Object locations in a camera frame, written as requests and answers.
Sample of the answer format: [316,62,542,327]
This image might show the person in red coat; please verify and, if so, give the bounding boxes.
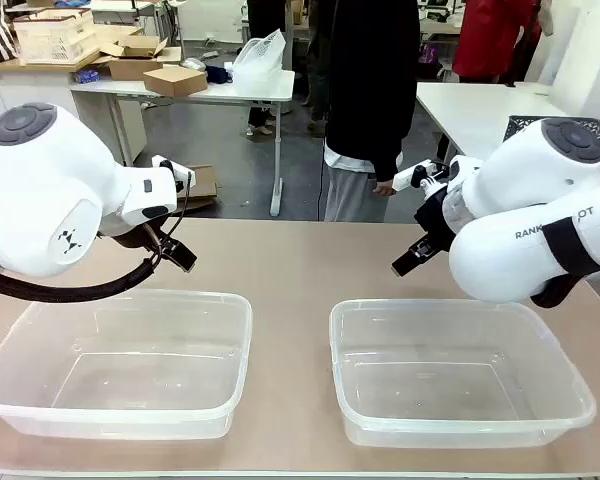
[451,0,545,84]

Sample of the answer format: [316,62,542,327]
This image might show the dark grey woven plastic basket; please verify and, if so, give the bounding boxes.
[507,114,600,184]

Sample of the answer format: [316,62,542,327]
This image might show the black sleeved right arm cable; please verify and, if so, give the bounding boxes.
[528,217,600,309]

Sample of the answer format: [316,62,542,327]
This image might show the open cardboard box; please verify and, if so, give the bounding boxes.
[98,33,182,82]

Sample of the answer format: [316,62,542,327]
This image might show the translucent plastic bag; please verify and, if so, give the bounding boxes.
[230,28,288,84]

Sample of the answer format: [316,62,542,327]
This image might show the clear plastic bin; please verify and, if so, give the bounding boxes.
[328,298,598,449]
[0,288,254,442]

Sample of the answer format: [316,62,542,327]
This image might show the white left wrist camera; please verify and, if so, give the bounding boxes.
[151,154,197,195]

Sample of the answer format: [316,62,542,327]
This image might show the thin black camera cable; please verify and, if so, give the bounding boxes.
[159,159,192,254]

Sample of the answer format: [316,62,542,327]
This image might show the white side table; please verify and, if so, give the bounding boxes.
[415,81,584,164]

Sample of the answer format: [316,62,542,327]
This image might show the closed cardboard box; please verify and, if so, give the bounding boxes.
[142,64,209,98]

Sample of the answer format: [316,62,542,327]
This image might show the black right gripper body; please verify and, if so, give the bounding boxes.
[412,186,460,252]

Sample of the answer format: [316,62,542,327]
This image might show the white plastic crate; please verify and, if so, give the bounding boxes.
[12,8,102,66]

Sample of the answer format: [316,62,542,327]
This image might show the dark blue cloth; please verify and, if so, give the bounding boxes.
[204,63,237,85]

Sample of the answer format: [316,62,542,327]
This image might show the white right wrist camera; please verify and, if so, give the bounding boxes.
[392,159,452,192]

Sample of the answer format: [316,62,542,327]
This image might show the person in dark trousers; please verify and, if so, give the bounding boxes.
[246,0,287,137]

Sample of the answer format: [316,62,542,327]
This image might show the black sleeved left arm cable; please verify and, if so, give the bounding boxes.
[0,227,167,305]

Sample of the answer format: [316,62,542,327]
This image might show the black sleeved arm cable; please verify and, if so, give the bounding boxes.
[0,227,167,305]
[528,217,600,309]

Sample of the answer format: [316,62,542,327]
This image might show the flattened cardboard pieces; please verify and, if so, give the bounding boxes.
[176,164,219,214]

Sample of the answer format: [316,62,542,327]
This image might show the white desk with metal legs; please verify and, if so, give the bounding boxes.
[69,68,297,218]

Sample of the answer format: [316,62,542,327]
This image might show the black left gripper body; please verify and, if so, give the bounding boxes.
[109,223,175,254]

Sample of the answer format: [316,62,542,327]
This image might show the person in black sweater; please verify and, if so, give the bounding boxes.
[322,0,422,223]

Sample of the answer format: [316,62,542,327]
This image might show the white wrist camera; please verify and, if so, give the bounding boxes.
[392,159,452,192]
[151,154,197,195]

